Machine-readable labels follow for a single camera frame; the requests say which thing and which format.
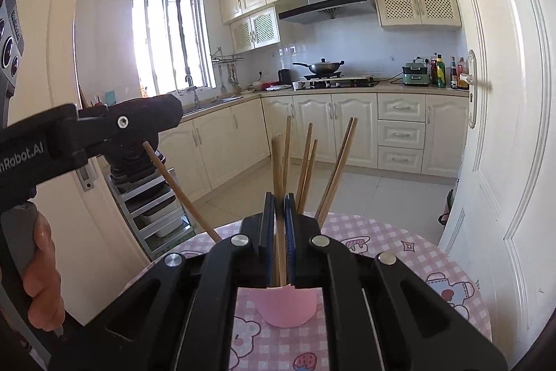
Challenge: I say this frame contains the green electric cooker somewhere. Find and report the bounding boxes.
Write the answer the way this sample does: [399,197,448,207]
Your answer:
[402,56,431,87]

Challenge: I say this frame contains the wall utensil rack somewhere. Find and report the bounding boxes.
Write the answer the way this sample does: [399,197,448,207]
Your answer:
[210,47,243,94]

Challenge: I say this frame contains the dark sauce bottle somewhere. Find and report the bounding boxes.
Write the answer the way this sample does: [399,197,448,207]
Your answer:
[450,56,458,89]

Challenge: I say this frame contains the gas stove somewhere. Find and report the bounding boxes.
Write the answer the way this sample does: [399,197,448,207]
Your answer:
[292,74,379,90]

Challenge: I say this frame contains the green bottle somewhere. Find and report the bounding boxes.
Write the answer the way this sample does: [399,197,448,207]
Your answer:
[436,54,446,88]

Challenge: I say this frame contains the lower base cabinets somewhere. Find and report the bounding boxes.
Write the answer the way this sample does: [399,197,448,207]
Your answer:
[159,89,468,201]

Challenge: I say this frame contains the metal storage rack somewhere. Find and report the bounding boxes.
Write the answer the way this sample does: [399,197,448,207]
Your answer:
[106,170,196,262]

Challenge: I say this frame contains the brown rice cooker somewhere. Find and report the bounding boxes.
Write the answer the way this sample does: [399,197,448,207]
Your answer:
[102,135,159,183]

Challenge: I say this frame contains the wooden chopstick four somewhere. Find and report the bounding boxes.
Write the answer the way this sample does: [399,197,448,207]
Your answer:
[295,122,313,212]

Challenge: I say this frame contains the wooden chopstick seven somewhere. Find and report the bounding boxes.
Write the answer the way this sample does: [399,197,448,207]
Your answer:
[317,116,359,229]

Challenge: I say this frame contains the person's left hand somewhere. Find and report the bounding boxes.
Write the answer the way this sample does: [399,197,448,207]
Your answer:
[23,213,65,331]

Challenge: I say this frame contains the pink checkered tablecloth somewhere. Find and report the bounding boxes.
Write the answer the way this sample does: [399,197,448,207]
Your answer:
[150,211,506,370]

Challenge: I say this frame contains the black range hood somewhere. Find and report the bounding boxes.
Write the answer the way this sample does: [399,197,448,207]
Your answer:
[278,0,376,24]

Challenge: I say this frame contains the sink faucet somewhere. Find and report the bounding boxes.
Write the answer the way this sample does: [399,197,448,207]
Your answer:
[185,73,200,108]

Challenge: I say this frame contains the black wok with lid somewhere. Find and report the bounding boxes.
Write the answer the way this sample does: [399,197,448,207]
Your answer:
[293,58,345,76]

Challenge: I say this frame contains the black kettle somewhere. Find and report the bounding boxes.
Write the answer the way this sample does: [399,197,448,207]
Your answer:
[278,69,292,85]

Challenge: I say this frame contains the wooden chopstick five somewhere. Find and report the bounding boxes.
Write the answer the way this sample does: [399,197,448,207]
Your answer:
[298,139,318,215]

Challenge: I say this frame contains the door strike plate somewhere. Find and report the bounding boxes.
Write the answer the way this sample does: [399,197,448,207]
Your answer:
[75,163,97,192]

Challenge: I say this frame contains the kitchen window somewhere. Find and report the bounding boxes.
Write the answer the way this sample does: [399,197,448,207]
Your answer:
[132,0,216,97]

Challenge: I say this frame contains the white kitchen door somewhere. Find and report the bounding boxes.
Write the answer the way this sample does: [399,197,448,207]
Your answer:
[439,0,555,366]

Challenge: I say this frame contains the wooden chopstick three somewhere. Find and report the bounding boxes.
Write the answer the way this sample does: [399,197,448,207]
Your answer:
[282,116,292,195]

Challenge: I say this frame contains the wooden chopstick six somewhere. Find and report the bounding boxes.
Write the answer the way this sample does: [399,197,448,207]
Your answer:
[314,116,355,223]

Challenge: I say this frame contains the door handle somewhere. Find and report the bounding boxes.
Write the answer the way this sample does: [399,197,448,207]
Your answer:
[460,49,492,129]

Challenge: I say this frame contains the pink cylindrical cup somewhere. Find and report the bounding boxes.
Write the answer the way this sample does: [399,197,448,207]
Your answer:
[249,285,318,329]

